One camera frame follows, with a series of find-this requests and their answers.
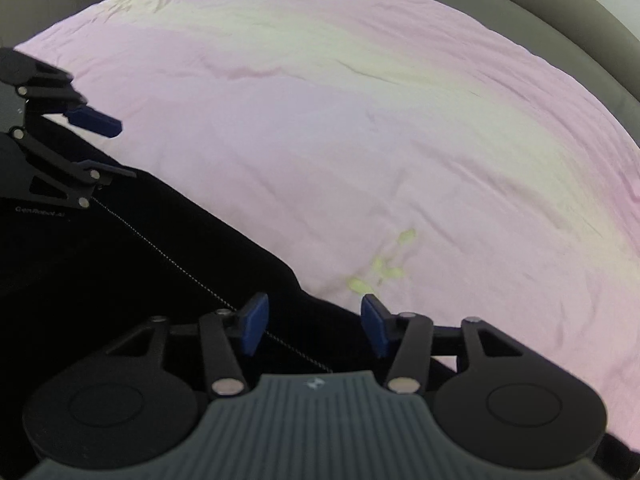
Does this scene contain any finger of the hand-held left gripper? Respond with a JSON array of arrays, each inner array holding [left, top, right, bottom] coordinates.
[[10, 127, 137, 210], [0, 48, 123, 139]]

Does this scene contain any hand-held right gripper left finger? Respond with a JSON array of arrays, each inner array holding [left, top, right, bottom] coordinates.
[[102, 292, 271, 398]]

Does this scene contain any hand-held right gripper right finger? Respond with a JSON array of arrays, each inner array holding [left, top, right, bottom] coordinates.
[[361, 294, 531, 396]]

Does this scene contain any black sweater white cuff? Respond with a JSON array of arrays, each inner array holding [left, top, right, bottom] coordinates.
[[0, 114, 458, 480]]

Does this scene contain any pink floral bedsheet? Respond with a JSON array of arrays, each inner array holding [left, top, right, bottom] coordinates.
[[14, 0, 640, 461]]

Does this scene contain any grey padded headboard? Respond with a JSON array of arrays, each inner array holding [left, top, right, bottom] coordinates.
[[420, 0, 640, 151]]

